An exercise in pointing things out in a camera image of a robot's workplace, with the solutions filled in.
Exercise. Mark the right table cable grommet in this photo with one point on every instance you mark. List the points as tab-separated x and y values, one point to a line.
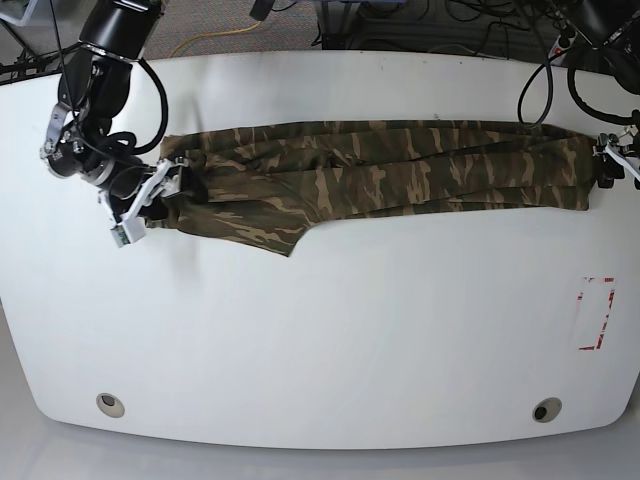
547	410

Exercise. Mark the camouflage T-shirt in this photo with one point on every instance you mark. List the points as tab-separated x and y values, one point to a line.
266	186

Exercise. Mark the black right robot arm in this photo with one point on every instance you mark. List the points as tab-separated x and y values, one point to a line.
93	89

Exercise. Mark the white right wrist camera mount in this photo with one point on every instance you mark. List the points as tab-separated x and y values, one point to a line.
127	226

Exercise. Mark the red tape rectangle marking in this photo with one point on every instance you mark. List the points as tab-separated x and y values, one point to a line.
593	309

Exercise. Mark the white power strip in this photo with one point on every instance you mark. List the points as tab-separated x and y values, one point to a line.
565	40

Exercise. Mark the left table cable grommet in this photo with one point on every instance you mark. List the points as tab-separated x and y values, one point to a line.
110	405

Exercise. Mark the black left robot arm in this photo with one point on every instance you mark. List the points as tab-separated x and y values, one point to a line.
610	28

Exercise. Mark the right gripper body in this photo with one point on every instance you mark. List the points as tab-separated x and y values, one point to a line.
122	184

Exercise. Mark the black tripod on floor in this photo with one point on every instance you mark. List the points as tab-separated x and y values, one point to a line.
29	64

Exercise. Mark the table cable grommet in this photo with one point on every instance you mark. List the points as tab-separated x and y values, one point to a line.
110	405
547	410

